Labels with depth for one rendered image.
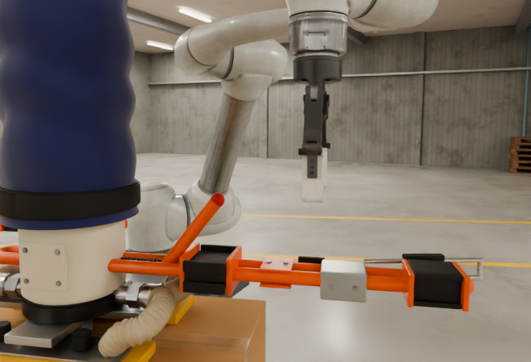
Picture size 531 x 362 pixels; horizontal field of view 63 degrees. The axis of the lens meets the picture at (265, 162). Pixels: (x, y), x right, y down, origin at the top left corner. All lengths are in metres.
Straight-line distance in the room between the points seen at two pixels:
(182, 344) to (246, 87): 0.70
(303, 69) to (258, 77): 0.56
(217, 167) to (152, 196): 0.23
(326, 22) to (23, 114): 0.47
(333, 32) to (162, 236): 1.01
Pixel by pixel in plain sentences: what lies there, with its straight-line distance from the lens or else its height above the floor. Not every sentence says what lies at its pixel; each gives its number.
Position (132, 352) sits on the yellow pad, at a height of 0.97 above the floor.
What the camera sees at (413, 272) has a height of 1.10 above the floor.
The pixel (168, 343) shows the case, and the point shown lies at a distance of 0.82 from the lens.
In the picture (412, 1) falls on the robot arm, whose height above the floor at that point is 1.51.
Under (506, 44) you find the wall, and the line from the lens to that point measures 14.04.
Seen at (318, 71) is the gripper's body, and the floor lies 1.40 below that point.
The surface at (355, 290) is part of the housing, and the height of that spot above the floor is 1.07.
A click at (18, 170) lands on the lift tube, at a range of 0.75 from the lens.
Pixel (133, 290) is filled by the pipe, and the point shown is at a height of 1.04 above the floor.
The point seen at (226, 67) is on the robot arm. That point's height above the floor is 1.46.
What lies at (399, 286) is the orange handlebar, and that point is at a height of 1.08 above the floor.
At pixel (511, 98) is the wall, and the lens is 13.90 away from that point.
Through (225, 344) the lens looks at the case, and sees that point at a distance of 0.80.
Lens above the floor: 1.32
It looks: 6 degrees down
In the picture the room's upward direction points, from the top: straight up
